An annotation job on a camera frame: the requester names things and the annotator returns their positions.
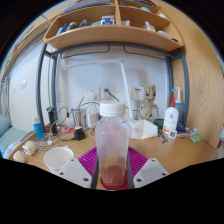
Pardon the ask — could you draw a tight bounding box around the bed with teal sheet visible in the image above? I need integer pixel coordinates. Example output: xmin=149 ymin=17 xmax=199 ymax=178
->
xmin=0 ymin=114 xmax=34 ymax=158

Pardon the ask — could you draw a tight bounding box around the white lotion pump bottle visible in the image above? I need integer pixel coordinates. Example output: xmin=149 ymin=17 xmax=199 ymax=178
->
xmin=162 ymin=96 xmax=180 ymax=135

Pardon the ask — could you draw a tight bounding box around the wooden shelf unit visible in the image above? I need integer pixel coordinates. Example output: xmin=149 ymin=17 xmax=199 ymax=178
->
xmin=43 ymin=0 xmax=185 ymax=53

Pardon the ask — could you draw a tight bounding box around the steel tumbler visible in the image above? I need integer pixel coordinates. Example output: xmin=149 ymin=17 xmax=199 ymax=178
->
xmin=73 ymin=108 xmax=84 ymax=129

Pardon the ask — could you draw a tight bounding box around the white cup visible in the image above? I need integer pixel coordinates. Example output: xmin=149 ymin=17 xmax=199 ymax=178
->
xmin=43 ymin=146 xmax=75 ymax=175

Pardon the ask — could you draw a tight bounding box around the white power adapter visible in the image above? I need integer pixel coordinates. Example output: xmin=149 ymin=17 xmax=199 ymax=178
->
xmin=85 ymin=111 xmax=100 ymax=128

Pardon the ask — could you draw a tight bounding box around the white tissue pack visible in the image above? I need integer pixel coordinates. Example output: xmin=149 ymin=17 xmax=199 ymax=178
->
xmin=128 ymin=119 xmax=159 ymax=140

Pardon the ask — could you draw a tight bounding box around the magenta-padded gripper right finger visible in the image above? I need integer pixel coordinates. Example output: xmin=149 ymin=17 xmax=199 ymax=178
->
xmin=125 ymin=146 xmax=170 ymax=189

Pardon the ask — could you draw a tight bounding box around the white desk lamp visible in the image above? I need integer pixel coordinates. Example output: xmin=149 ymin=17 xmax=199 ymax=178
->
xmin=66 ymin=59 xmax=134 ymax=120

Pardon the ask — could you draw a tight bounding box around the white wall outlet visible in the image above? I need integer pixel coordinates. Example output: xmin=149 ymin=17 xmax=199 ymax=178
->
xmin=86 ymin=87 xmax=102 ymax=102

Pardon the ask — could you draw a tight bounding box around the blue tube with white cap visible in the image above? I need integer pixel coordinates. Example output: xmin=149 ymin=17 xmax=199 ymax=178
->
xmin=32 ymin=115 xmax=46 ymax=141

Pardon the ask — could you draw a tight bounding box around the clear bottle with white cap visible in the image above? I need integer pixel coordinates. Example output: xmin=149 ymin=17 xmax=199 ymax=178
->
xmin=94 ymin=101 xmax=130 ymax=190

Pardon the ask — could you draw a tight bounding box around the spray bottle with white nozzle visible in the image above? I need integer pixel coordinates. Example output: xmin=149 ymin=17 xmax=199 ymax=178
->
xmin=172 ymin=86 xmax=185 ymax=126

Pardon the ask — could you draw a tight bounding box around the round white ball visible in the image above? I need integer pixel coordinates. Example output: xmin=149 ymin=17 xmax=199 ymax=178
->
xmin=13 ymin=150 xmax=28 ymax=164
xmin=22 ymin=140 xmax=38 ymax=156

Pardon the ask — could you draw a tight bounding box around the teal pillow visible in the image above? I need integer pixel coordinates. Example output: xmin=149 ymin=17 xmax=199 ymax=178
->
xmin=0 ymin=114 xmax=11 ymax=138

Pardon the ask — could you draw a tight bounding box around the small green item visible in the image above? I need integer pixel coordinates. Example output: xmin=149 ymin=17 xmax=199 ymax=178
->
xmin=190 ymin=134 xmax=204 ymax=144

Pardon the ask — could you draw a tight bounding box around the small black charger block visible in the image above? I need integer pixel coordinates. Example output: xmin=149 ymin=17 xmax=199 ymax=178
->
xmin=73 ymin=126 xmax=87 ymax=141

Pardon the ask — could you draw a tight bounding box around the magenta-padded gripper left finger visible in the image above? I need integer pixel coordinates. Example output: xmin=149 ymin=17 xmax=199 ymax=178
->
xmin=54 ymin=146 xmax=101 ymax=190

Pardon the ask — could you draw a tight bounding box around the tree figurine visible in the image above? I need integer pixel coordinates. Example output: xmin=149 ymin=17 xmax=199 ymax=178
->
xmin=138 ymin=84 xmax=160 ymax=124

